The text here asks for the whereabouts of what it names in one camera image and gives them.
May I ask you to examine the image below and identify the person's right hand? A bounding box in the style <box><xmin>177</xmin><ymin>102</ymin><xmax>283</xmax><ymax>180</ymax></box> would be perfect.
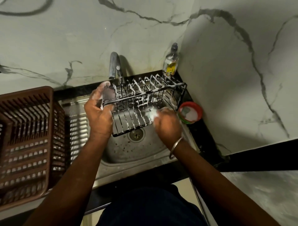
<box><xmin>152</xmin><ymin>107</ymin><xmax>184</xmax><ymax>149</ymax></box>

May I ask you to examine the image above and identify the person's left hand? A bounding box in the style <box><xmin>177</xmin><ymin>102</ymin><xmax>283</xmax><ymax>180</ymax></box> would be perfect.
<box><xmin>84</xmin><ymin>81</ymin><xmax>116</xmax><ymax>140</ymax></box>

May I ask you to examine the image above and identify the green scrub pad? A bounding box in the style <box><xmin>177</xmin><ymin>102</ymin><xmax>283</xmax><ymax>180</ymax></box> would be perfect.
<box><xmin>145</xmin><ymin>109</ymin><xmax>161</xmax><ymax>121</ymax></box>

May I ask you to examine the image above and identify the black wire rack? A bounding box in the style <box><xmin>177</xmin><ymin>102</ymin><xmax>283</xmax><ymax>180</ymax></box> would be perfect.
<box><xmin>100</xmin><ymin>74</ymin><xmax>187</xmax><ymax>137</ymax></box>

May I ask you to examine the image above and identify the person's left forearm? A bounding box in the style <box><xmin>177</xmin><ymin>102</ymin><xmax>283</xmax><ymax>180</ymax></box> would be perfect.
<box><xmin>23</xmin><ymin>135</ymin><xmax>110</xmax><ymax>226</ymax></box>

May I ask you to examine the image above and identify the person's right forearm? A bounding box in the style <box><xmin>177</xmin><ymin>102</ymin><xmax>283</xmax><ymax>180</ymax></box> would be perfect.
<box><xmin>172</xmin><ymin>139</ymin><xmax>281</xmax><ymax>226</ymax></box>

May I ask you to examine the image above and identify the person's dark clothing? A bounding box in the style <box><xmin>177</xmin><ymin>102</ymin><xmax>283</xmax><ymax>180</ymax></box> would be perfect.
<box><xmin>97</xmin><ymin>184</ymin><xmax>208</xmax><ymax>226</ymax></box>

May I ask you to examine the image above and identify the orange round container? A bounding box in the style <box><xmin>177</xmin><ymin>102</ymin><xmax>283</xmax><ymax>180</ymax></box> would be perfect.
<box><xmin>178</xmin><ymin>101</ymin><xmax>203</xmax><ymax>124</ymax></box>

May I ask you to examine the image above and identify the stainless steel sink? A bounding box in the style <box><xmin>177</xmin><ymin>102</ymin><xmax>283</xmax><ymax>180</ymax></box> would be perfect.
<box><xmin>57</xmin><ymin>77</ymin><xmax>201</xmax><ymax>189</ymax></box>

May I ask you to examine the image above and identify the chrome faucet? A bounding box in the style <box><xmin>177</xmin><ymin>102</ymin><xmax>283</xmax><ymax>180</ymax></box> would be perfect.
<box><xmin>109</xmin><ymin>52</ymin><xmax>125</xmax><ymax>84</ymax></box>

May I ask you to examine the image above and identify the clear dish soap bottle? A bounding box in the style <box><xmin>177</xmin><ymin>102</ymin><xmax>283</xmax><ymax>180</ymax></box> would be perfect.
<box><xmin>162</xmin><ymin>43</ymin><xmax>179</xmax><ymax>77</ymax></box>

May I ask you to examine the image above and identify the brown plastic dish basket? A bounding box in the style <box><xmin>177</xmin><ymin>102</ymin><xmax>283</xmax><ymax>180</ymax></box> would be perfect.
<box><xmin>0</xmin><ymin>86</ymin><xmax>66</xmax><ymax>212</ymax></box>

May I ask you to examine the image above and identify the silver bracelet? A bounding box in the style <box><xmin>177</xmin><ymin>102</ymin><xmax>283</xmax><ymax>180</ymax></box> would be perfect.
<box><xmin>169</xmin><ymin>137</ymin><xmax>184</xmax><ymax>160</ymax></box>

